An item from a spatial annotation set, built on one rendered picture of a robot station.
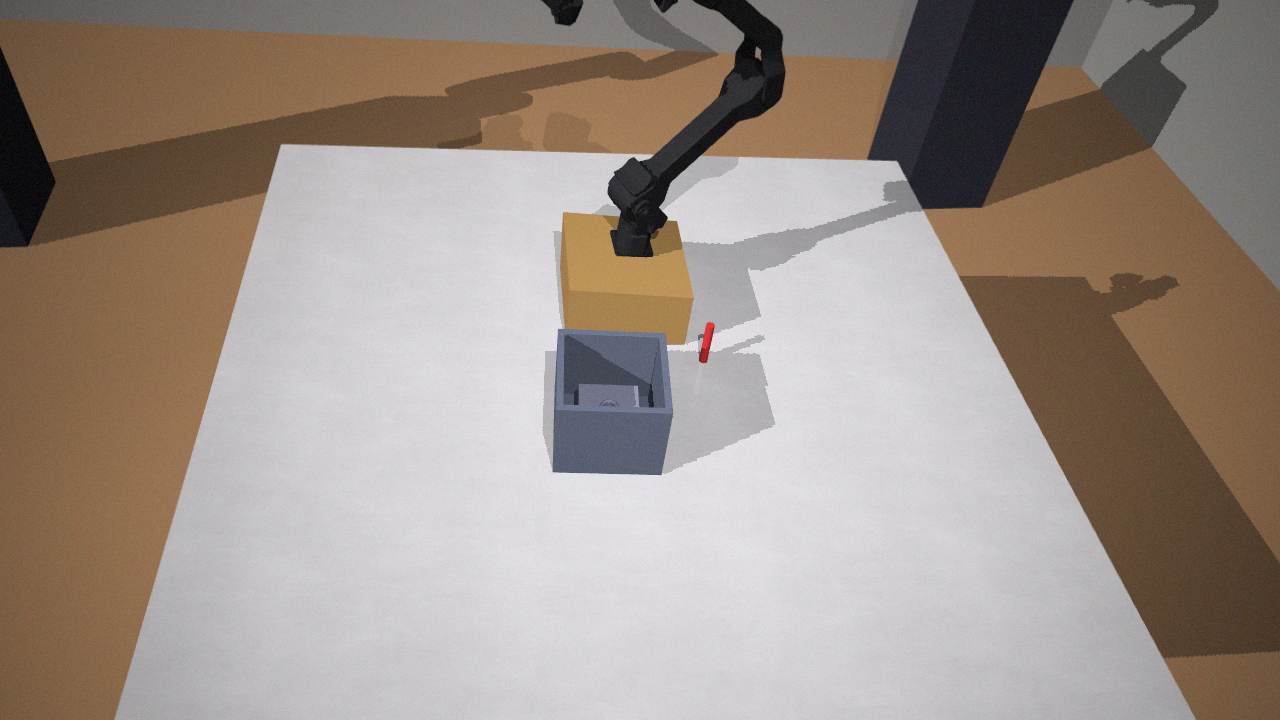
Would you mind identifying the dark red peg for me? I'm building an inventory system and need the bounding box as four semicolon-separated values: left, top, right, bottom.
699;322;716;363

